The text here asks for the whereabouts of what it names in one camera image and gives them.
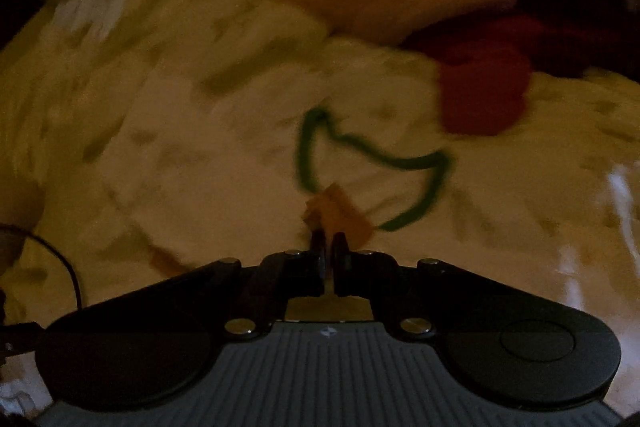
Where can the floral white duvet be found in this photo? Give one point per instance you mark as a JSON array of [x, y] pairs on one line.
[[75, 117]]

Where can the white garment with green trim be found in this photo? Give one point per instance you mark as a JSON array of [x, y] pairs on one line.
[[250, 177]]

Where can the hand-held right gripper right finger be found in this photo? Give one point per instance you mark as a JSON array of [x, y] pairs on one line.
[[340, 244]]

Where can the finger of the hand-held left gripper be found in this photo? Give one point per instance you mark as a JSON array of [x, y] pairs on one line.
[[20, 333]]

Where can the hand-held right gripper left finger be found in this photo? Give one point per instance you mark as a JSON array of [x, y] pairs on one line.
[[317, 243]]

